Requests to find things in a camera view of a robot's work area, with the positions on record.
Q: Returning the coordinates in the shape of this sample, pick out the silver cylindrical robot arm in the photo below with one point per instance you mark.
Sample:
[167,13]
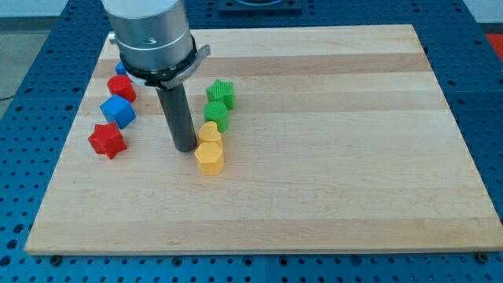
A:
[154,40]

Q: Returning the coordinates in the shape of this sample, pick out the yellow hexagon block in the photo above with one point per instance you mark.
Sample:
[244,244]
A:
[210,159]

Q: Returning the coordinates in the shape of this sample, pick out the yellow heart block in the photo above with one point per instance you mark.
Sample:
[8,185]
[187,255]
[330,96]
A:
[209,132]

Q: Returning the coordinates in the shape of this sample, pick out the green cylinder block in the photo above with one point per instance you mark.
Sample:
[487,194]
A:
[216,111]

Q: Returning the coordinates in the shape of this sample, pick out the green star block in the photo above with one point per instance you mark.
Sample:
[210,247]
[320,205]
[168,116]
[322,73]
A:
[221,91]

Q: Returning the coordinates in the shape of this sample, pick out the light wooden board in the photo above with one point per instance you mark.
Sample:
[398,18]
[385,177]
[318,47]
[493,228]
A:
[341,141]

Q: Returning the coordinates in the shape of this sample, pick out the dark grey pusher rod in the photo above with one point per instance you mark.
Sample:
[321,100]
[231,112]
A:
[178,116]

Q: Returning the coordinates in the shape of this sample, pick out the blue cube block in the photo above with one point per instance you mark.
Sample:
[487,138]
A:
[119,110]

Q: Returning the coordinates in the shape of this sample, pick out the red cylinder block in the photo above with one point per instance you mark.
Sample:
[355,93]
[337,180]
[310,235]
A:
[122,86]

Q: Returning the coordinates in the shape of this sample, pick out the red star block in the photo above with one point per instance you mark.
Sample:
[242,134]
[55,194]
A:
[107,140]

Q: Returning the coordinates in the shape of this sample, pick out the small blue block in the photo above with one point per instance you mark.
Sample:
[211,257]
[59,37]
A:
[120,69]

